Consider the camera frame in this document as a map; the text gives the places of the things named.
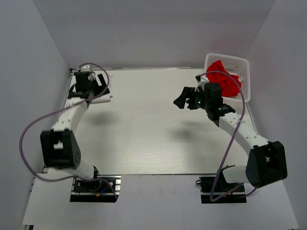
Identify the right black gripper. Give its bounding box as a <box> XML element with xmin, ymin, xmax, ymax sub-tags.
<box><xmin>174</xmin><ymin>87</ymin><xmax>211</xmax><ymax>111</ymax></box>

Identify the white t shirt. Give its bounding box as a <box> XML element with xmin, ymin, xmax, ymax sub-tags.
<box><xmin>92</xmin><ymin>71</ymin><xmax>113</xmax><ymax>104</ymax></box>

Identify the red t shirt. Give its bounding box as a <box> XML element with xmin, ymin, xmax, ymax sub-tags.
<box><xmin>206</xmin><ymin>60</ymin><xmax>241</xmax><ymax>97</ymax></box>

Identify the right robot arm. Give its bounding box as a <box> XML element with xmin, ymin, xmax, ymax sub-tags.
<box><xmin>174</xmin><ymin>83</ymin><xmax>288</xmax><ymax>191</ymax></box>

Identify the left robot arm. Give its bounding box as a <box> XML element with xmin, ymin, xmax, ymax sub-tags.
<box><xmin>40</xmin><ymin>70</ymin><xmax>110</xmax><ymax>191</ymax></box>

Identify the white plastic basket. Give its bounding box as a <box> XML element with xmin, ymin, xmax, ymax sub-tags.
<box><xmin>204</xmin><ymin>53</ymin><xmax>251</xmax><ymax>102</ymax></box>

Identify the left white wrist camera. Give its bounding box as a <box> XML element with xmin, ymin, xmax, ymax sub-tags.
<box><xmin>77</xmin><ymin>65</ymin><xmax>91</xmax><ymax>72</ymax></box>

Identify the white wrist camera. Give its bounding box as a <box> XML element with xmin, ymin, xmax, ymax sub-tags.
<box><xmin>195</xmin><ymin>76</ymin><xmax>209</xmax><ymax>92</ymax></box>
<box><xmin>77</xmin><ymin>65</ymin><xmax>91</xmax><ymax>72</ymax></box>

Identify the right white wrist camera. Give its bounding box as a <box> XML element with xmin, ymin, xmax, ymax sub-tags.
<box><xmin>195</xmin><ymin>76</ymin><xmax>209</xmax><ymax>92</ymax></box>

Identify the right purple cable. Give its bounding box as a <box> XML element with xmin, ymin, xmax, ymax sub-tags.
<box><xmin>195</xmin><ymin>70</ymin><xmax>259</xmax><ymax>202</ymax></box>

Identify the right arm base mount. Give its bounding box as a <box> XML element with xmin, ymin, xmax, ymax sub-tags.
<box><xmin>195</xmin><ymin>175</ymin><xmax>247</xmax><ymax>204</ymax></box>

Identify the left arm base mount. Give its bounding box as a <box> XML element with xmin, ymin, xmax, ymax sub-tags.
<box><xmin>70</xmin><ymin>175</ymin><xmax>121</xmax><ymax>203</ymax></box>

